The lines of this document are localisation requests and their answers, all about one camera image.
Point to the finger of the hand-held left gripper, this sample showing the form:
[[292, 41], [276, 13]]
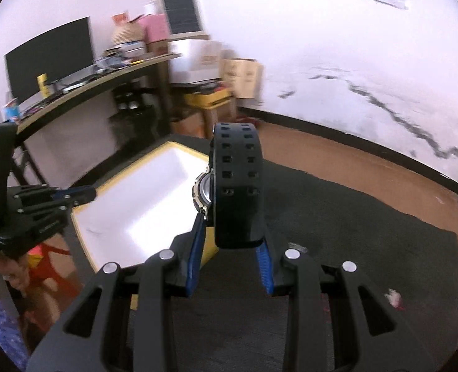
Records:
[[82, 200], [75, 191]]

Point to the framed blackboard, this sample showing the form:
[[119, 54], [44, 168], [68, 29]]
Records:
[[180, 9]]

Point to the yellow crate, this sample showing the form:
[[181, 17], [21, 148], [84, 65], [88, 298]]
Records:
[[209, 97]]

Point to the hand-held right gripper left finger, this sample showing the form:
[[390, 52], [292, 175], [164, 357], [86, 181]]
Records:
[[196, 257]]

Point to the red and yellow mat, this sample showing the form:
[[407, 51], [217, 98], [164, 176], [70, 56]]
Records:
[[48, 267]]

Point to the straw hat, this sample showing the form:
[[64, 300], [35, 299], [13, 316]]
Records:
[[127, 34]]

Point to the yellow bottle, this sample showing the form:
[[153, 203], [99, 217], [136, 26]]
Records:
[[44, 85]]

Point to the black monitor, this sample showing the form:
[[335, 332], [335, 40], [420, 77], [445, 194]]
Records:
[[50, 58]]

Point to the black wristwatch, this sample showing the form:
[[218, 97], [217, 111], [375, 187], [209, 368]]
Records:
[[236, 186]]

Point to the pink box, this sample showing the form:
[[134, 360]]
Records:
[[155, 28]]

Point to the dark grey rug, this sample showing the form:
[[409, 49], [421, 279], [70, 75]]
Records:
[[349, 236]]

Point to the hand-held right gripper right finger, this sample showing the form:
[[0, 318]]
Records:
[[264, 271]]

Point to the purple printed cloth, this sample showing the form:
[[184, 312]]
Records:
[[8, 337]]

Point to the white cardboard box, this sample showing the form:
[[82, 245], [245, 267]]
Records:
[[196, 60]]

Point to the white box with yellow rim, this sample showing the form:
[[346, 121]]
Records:
[[143, 209]]

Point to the crumpled white paper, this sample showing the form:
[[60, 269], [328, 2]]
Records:
[[394, 299]]

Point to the person's left hand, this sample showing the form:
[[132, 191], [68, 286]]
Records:
[[13, 275]]

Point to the brown cardboard box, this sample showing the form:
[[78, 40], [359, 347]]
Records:
[[242, 77]]

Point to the printed paper cup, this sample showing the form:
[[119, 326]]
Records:
[[12, 111]]

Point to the wooden desk with black frame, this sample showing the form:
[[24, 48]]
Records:
[[97, 82]]

